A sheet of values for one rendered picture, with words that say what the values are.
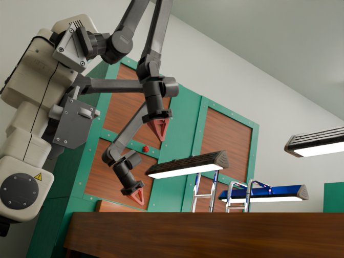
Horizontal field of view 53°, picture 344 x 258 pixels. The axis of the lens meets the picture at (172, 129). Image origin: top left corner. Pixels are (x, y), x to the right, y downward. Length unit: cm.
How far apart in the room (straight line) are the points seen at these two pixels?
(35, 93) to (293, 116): 390
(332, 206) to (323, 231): 359
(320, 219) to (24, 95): 90
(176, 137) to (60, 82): 130
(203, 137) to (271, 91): 212
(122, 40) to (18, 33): 196
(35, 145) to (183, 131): 144
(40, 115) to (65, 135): 12
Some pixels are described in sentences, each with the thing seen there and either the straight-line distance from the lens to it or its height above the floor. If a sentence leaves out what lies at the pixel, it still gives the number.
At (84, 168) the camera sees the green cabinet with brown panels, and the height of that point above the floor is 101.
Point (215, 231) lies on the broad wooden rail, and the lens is 93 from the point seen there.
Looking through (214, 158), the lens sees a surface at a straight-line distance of 150.
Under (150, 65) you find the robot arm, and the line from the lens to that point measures 117.
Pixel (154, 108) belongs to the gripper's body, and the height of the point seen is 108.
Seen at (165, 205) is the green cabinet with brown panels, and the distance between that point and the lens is 225.
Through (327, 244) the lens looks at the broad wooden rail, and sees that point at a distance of 72.
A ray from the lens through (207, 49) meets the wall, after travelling 393.
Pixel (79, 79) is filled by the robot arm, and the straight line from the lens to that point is 151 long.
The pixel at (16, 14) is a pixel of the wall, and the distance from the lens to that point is 311.
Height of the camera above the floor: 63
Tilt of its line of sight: 21 degrees up
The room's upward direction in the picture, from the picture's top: 12 degrees clockwise
